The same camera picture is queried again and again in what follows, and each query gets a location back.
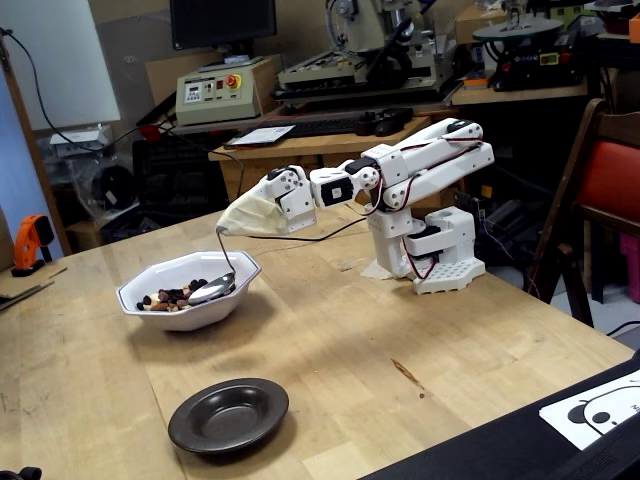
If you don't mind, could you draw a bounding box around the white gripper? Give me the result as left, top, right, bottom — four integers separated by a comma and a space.
248, 164, 318, 235

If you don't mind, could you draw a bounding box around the metal spoon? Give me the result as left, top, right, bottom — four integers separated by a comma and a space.
187, 226, 237, 306

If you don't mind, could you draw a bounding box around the white octagonal bowl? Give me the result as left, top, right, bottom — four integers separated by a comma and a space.
115, 250, 263, 333

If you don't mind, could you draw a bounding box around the brown plate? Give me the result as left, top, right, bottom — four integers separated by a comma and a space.
167, 377, 291, 455

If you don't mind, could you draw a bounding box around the wooden workbench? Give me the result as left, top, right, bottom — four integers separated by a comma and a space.
208, 115, 466, 211

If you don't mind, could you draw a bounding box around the beige masking tape wrap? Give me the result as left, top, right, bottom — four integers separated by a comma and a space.
218, 192, 290, 237

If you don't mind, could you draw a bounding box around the white printed paper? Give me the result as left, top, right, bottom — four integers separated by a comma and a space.
223, 124, 297, 150

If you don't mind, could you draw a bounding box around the black keyboard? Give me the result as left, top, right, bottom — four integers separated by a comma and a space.
264, 117, 369, 140

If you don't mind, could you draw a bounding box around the beige control box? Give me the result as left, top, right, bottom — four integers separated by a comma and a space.
175, 54, 284, 127

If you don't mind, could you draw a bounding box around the black plastic crate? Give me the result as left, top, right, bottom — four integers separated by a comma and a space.
132, 137, 226, 211

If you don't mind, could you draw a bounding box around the beige tape sheet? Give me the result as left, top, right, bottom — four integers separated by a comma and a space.
359, 259, 394, 281

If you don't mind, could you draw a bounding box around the black handheld device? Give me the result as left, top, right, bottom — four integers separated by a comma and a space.
355, 107, 415, 137

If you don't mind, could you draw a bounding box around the nut and fruit mix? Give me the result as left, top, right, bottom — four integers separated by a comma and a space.
135, 278, 209, 313

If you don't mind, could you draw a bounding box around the clear bag black disc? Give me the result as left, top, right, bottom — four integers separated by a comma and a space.
74, 154, 141, 221

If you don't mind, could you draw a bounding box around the black computer monitor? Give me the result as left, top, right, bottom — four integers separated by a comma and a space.
168, 0, 279, 64

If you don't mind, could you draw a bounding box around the beige milling machine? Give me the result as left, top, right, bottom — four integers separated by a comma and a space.
272, 0, 464, 106

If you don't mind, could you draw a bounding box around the small white box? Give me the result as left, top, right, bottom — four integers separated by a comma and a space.
49, 127, 114, 159

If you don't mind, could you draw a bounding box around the black controller board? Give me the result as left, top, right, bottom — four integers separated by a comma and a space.
453, 191, 487, 221

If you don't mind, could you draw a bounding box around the orange black tool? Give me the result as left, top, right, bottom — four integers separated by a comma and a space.
10, 214, 55, 278

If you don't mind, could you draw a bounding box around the white board panel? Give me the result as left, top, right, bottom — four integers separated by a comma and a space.
0, 0, 122, 132

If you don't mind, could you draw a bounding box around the thin metal strip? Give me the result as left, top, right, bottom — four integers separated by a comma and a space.
0, 280, 56, 312

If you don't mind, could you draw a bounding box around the plain cardboard box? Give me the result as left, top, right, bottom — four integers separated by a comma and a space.
454, 4, 506, 46

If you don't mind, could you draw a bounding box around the wooden shelf board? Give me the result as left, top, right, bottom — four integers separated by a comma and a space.
452, 82, 591, 106

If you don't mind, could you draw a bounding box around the black scroll saw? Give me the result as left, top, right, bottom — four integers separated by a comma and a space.
472, 17, 589, 93

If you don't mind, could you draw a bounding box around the wooden chair red cushion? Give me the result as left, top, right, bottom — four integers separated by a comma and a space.
524, 98, 640, 329

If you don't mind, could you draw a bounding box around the black laptop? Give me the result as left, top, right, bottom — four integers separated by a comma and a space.
359, 349, 640, 480

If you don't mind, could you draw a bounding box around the pink bin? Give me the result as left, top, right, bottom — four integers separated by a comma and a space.
619, 232, 640, 305

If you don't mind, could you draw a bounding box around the small black object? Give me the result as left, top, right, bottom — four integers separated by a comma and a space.
0, 466, 44, 480

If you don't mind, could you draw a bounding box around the white panda sticker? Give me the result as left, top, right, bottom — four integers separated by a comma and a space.
538, 369, 640, 451

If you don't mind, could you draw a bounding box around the brown wooden post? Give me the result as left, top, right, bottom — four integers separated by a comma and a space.
0, 34, 74, 256

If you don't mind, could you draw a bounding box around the black hanging cable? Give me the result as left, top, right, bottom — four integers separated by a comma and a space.
0, 27, 166, 154

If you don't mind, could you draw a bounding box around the black floor cable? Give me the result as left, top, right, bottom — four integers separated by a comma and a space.
605, 319, 640, 337

